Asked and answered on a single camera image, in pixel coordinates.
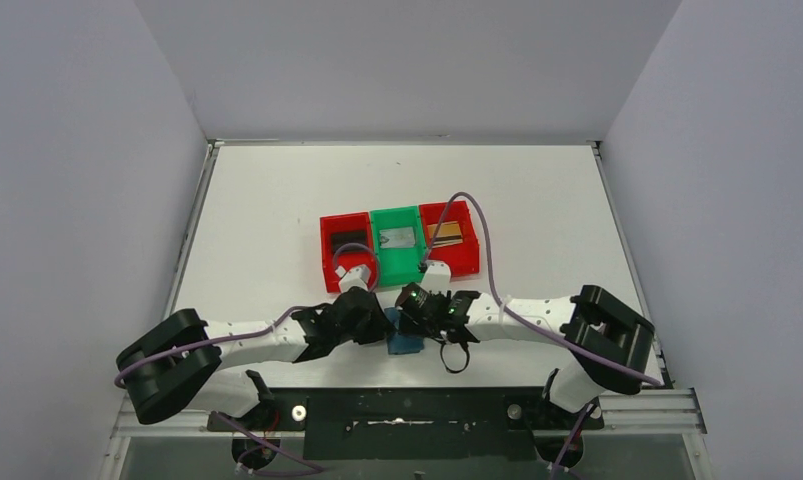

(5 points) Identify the teal card holder wallet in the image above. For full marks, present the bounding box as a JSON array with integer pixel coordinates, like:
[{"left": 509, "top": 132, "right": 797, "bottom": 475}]
[{"left": 384, "top": 307, "right": 424, "bottom": 355}]

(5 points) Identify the red plastic bin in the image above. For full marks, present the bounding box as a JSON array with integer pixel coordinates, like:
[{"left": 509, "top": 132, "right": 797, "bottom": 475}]
[
  {"left": 319, "top": 211, "right": 377, "bottom": 294},
  {"left": 419, "top": 200, "right": 480, "bottom": 278}
]

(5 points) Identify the green plastic bin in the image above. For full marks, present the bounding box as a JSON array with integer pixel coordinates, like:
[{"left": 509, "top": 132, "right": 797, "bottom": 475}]
[{"left": 369, "top": 206, "right": 426, "bottom": 287}]

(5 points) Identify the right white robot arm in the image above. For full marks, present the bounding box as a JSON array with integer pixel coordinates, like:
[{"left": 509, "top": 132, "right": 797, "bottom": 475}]
[{"left": 395, "top": 283, "right": 662, "bottom": 414}]

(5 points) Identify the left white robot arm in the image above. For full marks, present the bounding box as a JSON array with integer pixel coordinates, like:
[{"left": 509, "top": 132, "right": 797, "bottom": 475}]
[{"left": 115, "top": 287, "right": 395, "bottom": 425}]

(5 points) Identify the gold credit card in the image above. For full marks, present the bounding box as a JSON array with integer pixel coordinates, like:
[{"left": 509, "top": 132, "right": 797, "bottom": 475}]
[{"left": 427, "top": 221, "right": 464, "bottom": 248}]

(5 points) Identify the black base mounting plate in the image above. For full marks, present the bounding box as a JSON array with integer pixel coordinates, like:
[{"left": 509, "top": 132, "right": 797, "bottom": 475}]
[{"left": 239, "top": 387, "right": 578, "bottom": 461}]

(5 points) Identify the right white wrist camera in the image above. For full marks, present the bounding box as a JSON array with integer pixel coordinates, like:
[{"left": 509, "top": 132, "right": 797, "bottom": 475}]
[{"left": 419, "top": 260, "right": 451, "bottom": 294}]

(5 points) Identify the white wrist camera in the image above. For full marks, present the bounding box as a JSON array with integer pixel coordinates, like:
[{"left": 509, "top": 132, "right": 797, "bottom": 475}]
[
  {"left": 335, "top": 264, "right": 372, "bottom": 293},
  {"left": 419, "top": 260, "right": 451, "bottom": 294}
]

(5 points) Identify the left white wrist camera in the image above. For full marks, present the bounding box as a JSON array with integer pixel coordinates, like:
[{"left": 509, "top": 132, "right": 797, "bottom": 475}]
[{"left": 335, "top": 264, "right": 372, "bottom": 293}]

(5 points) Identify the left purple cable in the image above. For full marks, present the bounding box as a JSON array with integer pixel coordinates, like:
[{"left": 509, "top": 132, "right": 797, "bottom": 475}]
[{"left": 113, "top": 242, "right": 382, "bottom": 478}]

